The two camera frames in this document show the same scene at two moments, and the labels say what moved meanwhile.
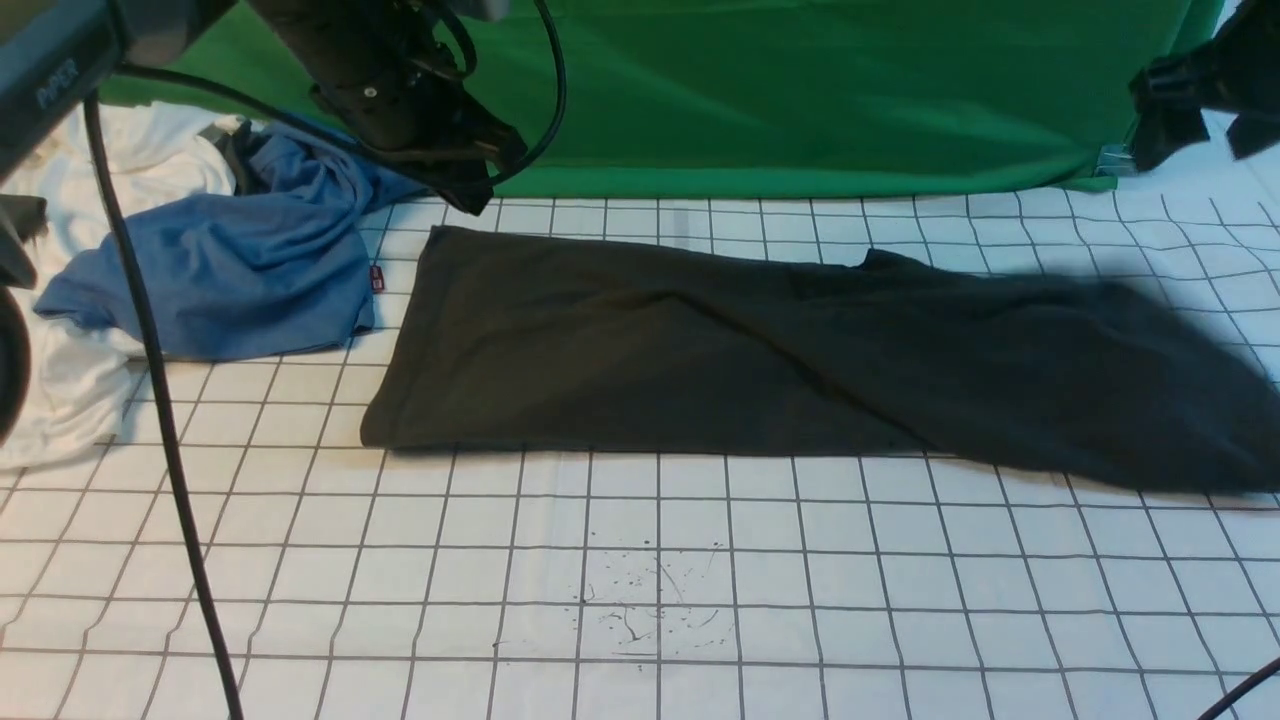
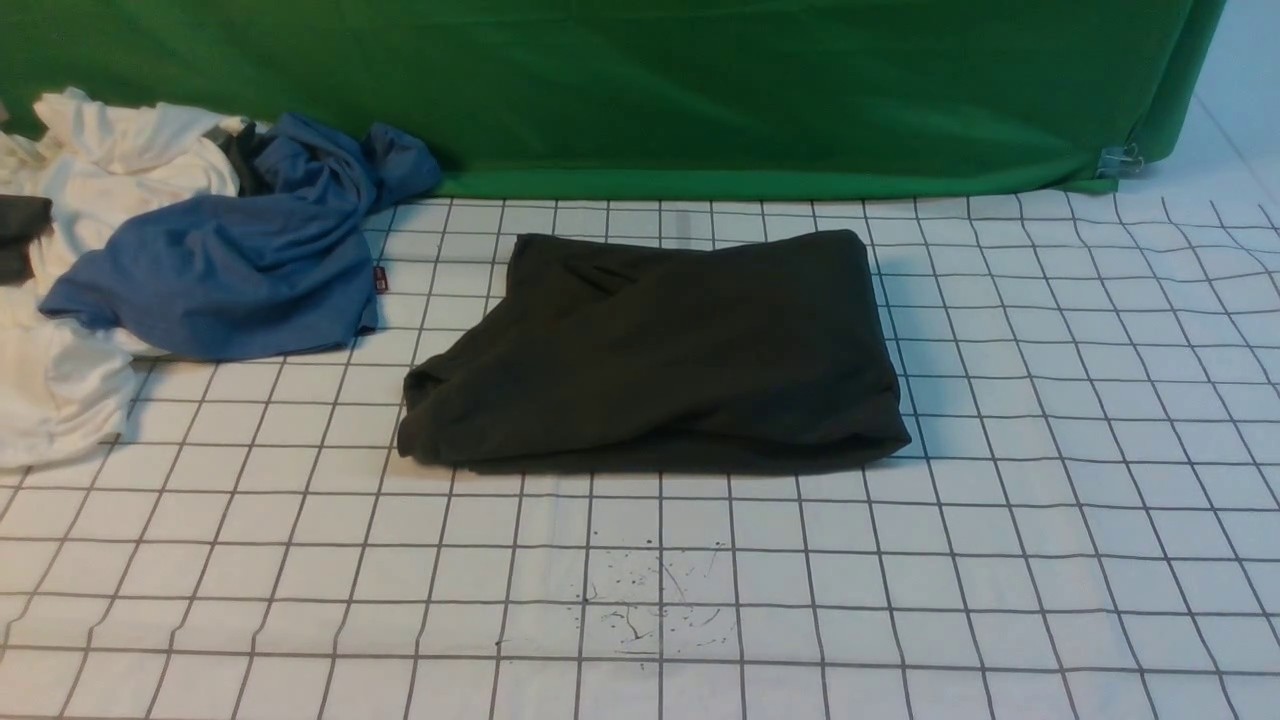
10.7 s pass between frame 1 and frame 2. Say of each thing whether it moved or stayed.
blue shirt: stayed
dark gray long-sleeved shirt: moved
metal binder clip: stayed
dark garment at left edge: stayed
